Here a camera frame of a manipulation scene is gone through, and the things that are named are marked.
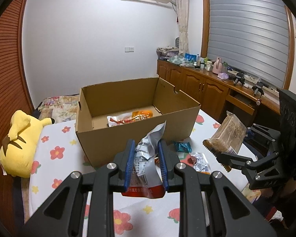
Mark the white crayfish snack packet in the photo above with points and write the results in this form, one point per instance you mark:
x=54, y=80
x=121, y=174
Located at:
x=118, y=121

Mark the small teal packet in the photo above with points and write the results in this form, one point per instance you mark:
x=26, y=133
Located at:
x=183, y=147

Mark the wooden cabinet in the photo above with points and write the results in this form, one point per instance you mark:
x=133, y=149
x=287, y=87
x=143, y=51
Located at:
x=187, y=84

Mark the pink kettle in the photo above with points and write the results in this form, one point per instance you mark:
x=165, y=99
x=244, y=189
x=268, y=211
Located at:
x=217, y=66

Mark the grey fan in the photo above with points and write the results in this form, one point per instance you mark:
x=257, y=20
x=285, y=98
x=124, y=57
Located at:
x=177, y=42

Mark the blue box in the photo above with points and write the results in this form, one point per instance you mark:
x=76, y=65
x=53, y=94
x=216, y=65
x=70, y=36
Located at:
x=190, y=57

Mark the cluster of small bottles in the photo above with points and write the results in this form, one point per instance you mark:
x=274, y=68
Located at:
x=204, y=63

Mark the brown cardboard box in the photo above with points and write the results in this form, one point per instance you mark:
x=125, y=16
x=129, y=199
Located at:
x=106, y=143

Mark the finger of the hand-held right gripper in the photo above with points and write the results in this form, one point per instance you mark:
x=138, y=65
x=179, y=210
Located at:
x=236, y=161
x=264, y=134

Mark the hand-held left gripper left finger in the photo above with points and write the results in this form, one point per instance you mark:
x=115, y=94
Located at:
x=129, y=163

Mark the patterned quilt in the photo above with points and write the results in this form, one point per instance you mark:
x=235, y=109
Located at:
x=56, y=106

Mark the brown clear snack packet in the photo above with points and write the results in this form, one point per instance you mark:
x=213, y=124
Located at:
x=227, y=135

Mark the black clamp stand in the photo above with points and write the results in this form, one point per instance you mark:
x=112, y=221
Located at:
x=239, y=77
x=257, y=87

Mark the purple face mask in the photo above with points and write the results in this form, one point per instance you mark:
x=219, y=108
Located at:
x=222, y=76

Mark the yellow plush toy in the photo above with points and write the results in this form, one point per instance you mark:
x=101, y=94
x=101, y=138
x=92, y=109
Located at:
x=17, y=148

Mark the brown slatted wardrobe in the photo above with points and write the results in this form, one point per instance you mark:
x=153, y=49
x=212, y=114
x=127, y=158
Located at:
x=5, y=66

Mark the white wall switch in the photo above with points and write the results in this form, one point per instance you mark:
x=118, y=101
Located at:
x=129, y=49

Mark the cream floral curtain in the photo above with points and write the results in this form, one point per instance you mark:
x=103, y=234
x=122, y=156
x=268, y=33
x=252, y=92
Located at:
x=182, y=17

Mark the silver red snack packet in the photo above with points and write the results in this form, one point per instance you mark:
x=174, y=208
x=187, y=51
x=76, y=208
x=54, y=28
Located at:
x=145, y=153

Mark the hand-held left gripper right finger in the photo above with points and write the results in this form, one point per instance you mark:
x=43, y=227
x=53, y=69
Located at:
x=162, y=165

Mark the small silver black packet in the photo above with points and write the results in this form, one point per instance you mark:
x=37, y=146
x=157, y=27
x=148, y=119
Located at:
x=199, y=160

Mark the grey window blind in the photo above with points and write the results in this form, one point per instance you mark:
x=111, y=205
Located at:
x=246, y=34

